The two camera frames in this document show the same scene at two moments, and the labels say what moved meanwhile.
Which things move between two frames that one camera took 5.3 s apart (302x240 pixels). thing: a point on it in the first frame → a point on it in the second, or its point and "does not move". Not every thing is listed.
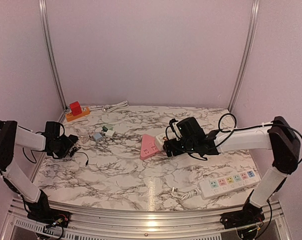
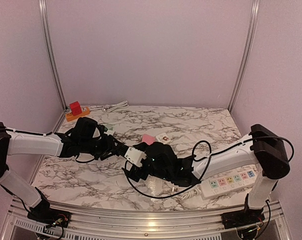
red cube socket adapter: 76,108 does not move
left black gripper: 69,145 → 109,147
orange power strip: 85,110 does not move
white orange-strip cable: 114,106 does not move
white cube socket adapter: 159,140 does not move
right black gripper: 167,144 → 135,174
